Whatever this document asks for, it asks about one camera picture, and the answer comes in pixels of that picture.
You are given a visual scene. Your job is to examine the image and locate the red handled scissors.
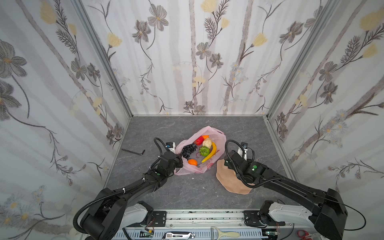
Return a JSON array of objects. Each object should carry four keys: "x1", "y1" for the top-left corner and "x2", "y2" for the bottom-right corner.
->
[{"x1": 296, "y1": 230, "x2": 312, "y2": 240}]

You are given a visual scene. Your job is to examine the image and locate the dark hex key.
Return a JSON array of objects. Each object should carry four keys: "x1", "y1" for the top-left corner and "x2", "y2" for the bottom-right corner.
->
[{"x1": 121, "y1": 149, "x2": 146, "y2": 156}]

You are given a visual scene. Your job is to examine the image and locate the red fake strawberry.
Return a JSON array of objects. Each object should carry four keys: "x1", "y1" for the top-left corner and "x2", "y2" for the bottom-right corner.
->
[{"x1": 194, "y1": 136, "x2": 205, "y2": 146}]

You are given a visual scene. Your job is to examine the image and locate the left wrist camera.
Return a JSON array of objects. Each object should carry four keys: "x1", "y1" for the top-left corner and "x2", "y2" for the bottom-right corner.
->
[{"x1": 166, "y1": 142, "x2": 176, "y2": 154}]

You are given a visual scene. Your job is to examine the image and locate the cream fake garlic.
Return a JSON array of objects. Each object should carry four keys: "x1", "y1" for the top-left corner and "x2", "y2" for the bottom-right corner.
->
[{"x1": 202, "y1": 138, "x2": 213, "y2": 149}]

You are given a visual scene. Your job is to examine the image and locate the pink plastic bag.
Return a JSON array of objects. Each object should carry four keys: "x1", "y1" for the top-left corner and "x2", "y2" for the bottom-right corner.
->
[{"x1": 175, "y1": 126, "x2": 227, "y2": 176}]

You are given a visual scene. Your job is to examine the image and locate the pink scalloped plate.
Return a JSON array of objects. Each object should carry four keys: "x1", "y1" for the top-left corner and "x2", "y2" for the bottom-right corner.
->
[{"x1": 216, "y1": 159, "x2": 252, "y2": 195}]

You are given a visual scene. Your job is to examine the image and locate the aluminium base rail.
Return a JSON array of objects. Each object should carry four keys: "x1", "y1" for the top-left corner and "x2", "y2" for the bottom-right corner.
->
[{"x1": 113, "y1": 210, "x2": 324, "y2": 240}]

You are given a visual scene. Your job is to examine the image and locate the silver black utility knife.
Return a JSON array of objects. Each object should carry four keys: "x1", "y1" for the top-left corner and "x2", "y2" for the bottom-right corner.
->
[{"x1": 162, "y1": 231, "x2": 196, "y2": 240}]

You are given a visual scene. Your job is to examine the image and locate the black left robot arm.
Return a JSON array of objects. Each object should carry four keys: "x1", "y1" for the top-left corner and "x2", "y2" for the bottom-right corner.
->
[{"x1": 73, "y1": 152, "x2": 183, "y2": 240}]

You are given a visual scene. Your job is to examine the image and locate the yellow fake banana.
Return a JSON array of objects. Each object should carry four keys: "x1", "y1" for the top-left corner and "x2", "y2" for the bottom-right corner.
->
[{"x1": 202, "y1": 142, "x2": 217, "y2": 163}]

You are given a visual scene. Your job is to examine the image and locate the orange fake tangerine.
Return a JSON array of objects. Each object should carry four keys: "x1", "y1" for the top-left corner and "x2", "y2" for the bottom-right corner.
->
[{"x1": 188, "y1": 159, "x2": 198, "y2": 166}]

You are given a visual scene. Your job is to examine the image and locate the dark fake grape bunch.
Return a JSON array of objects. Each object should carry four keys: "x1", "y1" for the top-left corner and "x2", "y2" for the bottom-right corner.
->
[{"x1": 181, "y1": 144, "x2": 197, "y2": 159}]

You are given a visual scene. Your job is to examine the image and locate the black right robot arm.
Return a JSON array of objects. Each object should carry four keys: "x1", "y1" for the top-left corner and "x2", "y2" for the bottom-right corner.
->
[{"x1": 225, "y1": 151, "x2": 348, "y2": 240}]

